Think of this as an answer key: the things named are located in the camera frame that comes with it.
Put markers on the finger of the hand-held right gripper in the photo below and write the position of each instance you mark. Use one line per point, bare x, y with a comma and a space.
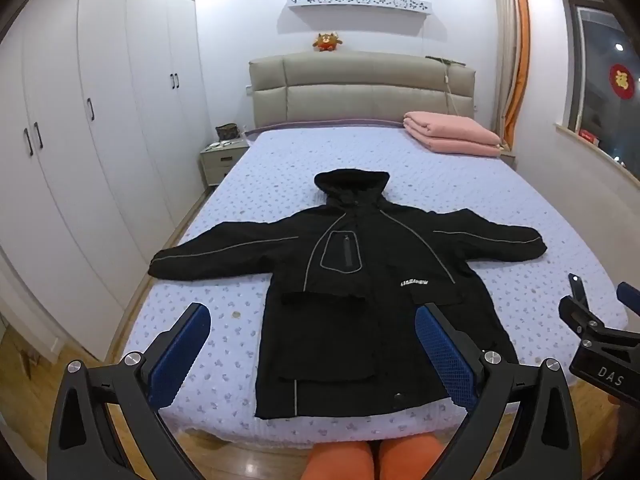
629, 297
580, 310

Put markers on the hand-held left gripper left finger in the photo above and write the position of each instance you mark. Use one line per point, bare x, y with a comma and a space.
185, 355

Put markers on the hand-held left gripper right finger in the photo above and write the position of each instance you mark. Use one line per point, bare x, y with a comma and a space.
445, 355

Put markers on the black hooded jacket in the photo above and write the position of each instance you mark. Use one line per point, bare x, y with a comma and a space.
345, 310

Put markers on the orange pants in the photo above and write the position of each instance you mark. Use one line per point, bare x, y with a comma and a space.
350, 460

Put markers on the red box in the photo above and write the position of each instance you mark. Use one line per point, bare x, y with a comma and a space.
589, 137

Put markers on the bed with floral bedspread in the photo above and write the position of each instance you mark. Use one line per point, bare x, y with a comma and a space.
250, 200

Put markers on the beige nightstand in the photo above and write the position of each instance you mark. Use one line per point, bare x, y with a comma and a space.
220, 165

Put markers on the window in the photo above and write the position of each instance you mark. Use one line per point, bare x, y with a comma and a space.
600, 85

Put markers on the round red window decoration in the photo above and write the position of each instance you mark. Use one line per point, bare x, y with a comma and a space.
621, 81

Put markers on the folded pink blanket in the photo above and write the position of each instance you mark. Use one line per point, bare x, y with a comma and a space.
450, 132

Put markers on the dark basket on nightstand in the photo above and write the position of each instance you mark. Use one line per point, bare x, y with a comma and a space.
227, 132

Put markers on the white wardrobe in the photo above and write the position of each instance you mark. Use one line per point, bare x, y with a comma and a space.
100, 135

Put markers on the orange and beige curtain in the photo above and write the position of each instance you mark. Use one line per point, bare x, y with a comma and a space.
515, 60

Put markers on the beige padded headboard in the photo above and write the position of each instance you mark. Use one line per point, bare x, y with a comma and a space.
360, 90

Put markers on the green stick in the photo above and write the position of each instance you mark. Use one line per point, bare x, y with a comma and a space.
445, 61

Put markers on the orange plush toy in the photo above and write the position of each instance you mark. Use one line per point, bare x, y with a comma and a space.
326, 42

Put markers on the white patterned wall shelf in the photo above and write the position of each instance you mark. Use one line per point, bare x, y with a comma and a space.
357, 2

